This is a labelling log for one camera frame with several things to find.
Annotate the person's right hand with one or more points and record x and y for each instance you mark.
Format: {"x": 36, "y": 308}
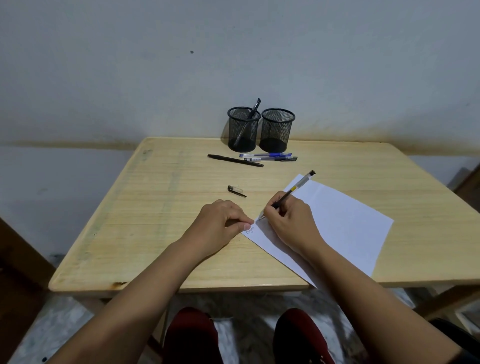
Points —
{"x": 296, "y": 225}

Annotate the person's left hand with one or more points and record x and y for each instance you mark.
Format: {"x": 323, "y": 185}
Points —
{"x": 217, "y": 228}

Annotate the clear black gel pen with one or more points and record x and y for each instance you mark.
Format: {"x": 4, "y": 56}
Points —
{"x": 300, "y": 182}
{"x": 257, "y": 105}

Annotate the clear black pen cap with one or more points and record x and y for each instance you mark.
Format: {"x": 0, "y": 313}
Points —
{"x": 234, "y": 189}

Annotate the white paper sheet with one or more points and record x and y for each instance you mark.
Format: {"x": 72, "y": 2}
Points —
{"x": 348, "y": 225}

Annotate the clear pen with white label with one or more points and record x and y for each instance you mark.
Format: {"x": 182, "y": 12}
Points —
{"x": 287, "y": 159}

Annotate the matte black pen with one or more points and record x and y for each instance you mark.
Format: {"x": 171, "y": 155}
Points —
{"x": 236, "y": 160}

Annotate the clear blue gel pen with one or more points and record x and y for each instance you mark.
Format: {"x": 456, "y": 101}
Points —
{"x": 277, "y": 154}

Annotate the black mesh pen cup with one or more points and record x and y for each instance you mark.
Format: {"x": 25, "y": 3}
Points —
{"x": 277, "y": 129}
{"x": 237, "y": 127}

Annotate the person's right forearm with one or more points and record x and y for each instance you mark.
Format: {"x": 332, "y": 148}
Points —
{"x": 367, "y": 300}

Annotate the person's left forearm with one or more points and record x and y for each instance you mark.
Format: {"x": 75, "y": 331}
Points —
{"x": 131, "y": 311}

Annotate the person's left red-trousered leg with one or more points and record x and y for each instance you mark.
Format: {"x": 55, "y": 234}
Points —
{"x": 191, "y": 337}

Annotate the person's red-trousered leg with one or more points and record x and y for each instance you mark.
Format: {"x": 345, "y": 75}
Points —
{"x": 191, "y": 337}
{"x": 300, "y": 337}

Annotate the person's right red-trousered leg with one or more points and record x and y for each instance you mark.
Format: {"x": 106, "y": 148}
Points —
{"x": 300, "y": 337}

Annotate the person's right black sleeve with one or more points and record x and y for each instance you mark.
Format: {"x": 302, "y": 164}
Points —
{"x": 468, "y": 348}

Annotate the brown wooden door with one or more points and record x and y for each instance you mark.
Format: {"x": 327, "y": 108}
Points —
{"x": 18, "y": 300}

